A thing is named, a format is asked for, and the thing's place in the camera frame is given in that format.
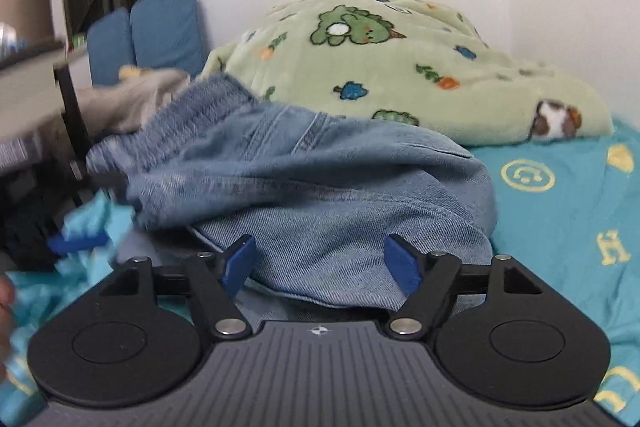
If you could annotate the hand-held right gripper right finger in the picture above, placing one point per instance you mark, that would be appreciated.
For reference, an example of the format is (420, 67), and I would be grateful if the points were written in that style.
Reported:
(401, 263)

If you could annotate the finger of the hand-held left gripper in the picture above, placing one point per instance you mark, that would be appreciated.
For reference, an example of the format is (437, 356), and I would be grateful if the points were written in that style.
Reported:
(75, 244)

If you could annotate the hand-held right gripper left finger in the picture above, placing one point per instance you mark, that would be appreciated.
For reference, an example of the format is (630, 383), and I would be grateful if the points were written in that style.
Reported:
(240, 263)

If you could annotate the blue denim jeans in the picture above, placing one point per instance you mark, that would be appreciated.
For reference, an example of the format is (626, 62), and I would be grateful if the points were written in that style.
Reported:
(300, 187)

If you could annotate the person's left hand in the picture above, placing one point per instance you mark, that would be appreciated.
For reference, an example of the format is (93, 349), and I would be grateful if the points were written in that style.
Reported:
(5, 327)

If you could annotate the beige cloth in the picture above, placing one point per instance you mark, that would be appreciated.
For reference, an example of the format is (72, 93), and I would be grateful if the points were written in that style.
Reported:
(130, 99)

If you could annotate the white table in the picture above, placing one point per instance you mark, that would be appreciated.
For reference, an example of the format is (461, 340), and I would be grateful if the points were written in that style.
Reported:
(25, 82)

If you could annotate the yellow soft item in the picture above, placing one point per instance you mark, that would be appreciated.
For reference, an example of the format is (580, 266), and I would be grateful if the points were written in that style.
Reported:
(132, 71)

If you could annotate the green printed fleece blanket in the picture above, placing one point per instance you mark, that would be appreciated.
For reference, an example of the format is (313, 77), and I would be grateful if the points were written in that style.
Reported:
(400, 72)

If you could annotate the blue cushion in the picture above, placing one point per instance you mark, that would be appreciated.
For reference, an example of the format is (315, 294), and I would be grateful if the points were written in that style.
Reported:
(167, 32)
(110, 49)

